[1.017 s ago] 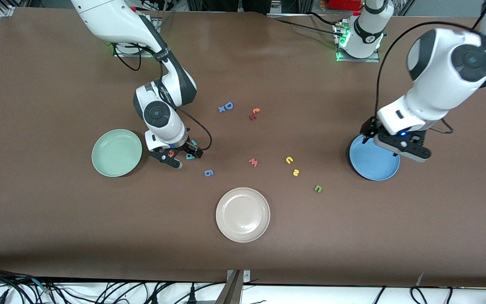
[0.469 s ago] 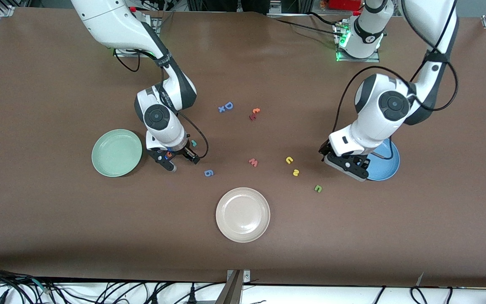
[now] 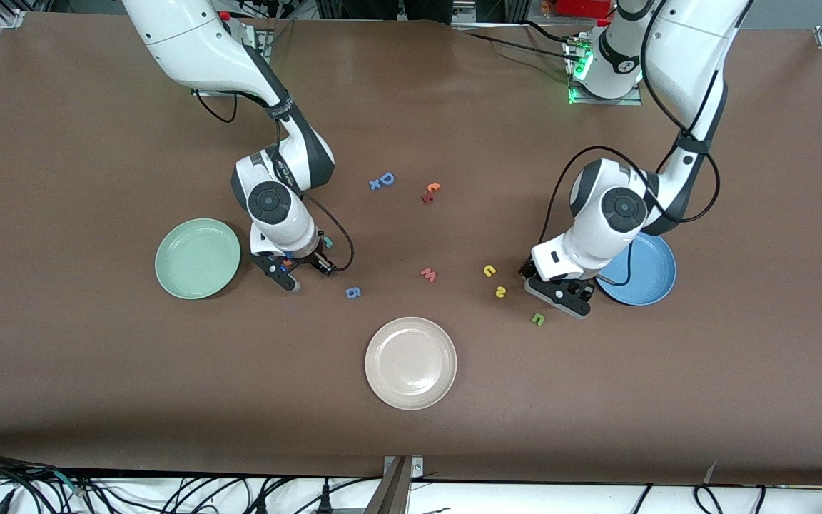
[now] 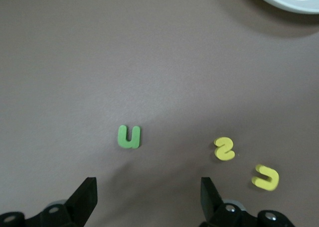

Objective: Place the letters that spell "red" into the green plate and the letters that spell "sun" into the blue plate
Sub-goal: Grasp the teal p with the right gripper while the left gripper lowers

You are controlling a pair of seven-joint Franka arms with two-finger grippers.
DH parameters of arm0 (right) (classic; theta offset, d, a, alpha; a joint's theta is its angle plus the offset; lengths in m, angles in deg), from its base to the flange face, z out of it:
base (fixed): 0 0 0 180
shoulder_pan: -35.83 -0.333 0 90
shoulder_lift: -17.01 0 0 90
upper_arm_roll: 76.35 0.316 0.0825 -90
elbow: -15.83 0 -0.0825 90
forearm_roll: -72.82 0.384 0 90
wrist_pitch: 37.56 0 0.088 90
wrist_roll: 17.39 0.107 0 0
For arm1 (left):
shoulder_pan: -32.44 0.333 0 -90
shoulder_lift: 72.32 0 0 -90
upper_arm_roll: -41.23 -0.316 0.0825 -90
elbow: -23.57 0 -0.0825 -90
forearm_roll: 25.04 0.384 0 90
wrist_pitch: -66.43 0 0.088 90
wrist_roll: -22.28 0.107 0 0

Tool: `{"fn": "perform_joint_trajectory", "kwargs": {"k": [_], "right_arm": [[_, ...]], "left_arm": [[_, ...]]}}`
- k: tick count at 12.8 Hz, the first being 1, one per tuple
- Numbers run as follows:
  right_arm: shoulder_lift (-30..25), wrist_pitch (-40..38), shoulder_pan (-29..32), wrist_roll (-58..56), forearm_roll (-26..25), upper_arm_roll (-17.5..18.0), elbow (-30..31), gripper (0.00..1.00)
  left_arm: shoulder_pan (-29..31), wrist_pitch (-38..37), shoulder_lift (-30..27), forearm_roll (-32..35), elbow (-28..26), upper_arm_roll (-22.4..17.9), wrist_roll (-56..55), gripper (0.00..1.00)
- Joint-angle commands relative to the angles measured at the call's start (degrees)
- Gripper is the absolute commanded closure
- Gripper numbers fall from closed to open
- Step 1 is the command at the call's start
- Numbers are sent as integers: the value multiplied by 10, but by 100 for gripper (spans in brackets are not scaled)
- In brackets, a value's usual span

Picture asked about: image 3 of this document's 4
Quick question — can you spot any blue plate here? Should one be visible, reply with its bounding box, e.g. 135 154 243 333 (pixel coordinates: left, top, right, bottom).
595 232 677 307

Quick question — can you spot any green plate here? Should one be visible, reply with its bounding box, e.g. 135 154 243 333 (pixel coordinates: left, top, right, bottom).
155 218 242 300

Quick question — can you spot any beige plate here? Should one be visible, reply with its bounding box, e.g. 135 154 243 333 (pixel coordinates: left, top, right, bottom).
365 317 458 411

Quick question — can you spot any red box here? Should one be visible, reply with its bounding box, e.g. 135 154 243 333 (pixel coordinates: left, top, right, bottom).
557 0 615 19

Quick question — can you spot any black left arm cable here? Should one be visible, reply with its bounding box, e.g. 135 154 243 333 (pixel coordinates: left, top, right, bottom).
536 0 722 286

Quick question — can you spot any black base cable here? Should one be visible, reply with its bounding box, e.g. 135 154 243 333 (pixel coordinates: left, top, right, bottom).
522 18 590 44
454 27 574 59

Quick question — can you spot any aluminium table edge bracket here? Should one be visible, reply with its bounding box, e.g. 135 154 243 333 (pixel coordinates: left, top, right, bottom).
365 455 426 514

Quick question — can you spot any looped black floor cable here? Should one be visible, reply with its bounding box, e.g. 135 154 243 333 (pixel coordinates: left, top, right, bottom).
693 484 724 514

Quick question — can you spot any teal floor cable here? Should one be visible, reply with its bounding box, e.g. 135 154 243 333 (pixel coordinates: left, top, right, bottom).
51 468 91 497

